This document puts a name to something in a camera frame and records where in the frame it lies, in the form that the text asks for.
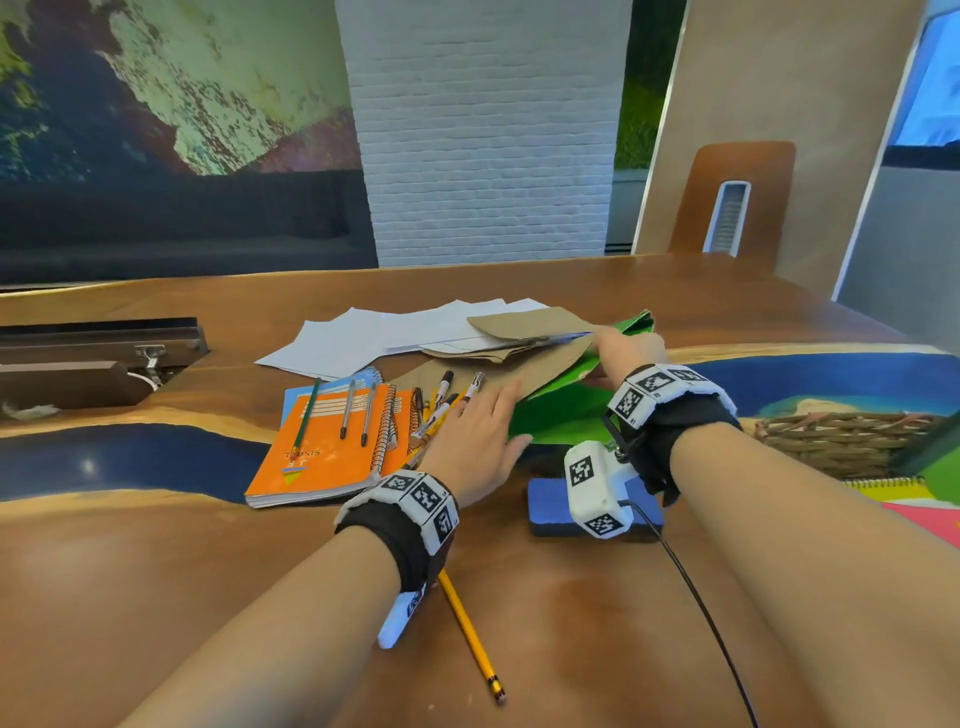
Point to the green pencil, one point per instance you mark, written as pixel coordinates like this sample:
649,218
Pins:
306,416

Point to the brown wooden chair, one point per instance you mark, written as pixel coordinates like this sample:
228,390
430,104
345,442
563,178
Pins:
772,187

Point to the wooden table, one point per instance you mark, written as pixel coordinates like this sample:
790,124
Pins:
225,600

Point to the yellow notebook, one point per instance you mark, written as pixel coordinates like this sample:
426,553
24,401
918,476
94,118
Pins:
892,489

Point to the brown kraft paper sheet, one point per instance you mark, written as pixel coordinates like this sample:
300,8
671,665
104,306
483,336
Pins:
532,322
525,371

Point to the green foliage wall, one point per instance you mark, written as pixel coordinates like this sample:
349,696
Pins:
645,90

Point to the person's right forearm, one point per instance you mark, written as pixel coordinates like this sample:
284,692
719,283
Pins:
810,570

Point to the large abstract wall painting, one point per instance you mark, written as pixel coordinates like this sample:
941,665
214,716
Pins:
187,75

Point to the woven wicker basket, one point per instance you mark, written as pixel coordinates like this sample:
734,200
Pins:
840,442

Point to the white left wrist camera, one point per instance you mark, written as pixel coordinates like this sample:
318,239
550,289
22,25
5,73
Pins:
397,619

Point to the dark wooden box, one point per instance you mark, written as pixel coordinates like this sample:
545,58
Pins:
75,360

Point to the dark sofa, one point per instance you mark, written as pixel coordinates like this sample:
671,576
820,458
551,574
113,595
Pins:
187,225

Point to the bunch of yellow pencils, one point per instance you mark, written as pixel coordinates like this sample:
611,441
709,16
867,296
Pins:
469,634

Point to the blue eraser block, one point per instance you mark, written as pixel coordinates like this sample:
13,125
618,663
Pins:
547,510

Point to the blue orange notebook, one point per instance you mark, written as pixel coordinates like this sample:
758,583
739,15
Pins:
330,379

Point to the brown metal-framed board panel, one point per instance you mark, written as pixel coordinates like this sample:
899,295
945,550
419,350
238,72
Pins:
787,67

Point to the black wrist marker band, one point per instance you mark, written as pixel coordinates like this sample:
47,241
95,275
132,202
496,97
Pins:
397,525
682,427

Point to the person's left forearm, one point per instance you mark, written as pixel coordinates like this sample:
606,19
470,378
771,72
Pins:
285,637

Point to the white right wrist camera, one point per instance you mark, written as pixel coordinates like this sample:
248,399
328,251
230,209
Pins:
596,487

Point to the person's left hand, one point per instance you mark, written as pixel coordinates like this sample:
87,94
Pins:
472,450

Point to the pink spiral notebook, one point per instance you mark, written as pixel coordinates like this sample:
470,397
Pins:
930,521

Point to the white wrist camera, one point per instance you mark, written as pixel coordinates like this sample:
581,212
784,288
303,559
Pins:
596,487
397,619

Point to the black left wrist marker band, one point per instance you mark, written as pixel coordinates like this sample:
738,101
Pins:
397,525

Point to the black right wrist marker band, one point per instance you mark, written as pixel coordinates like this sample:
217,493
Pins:
682,427

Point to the window with building view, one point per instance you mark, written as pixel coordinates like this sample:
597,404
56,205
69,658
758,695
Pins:
934,90

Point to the person's right hand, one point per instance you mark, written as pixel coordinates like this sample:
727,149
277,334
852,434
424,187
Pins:
630,352

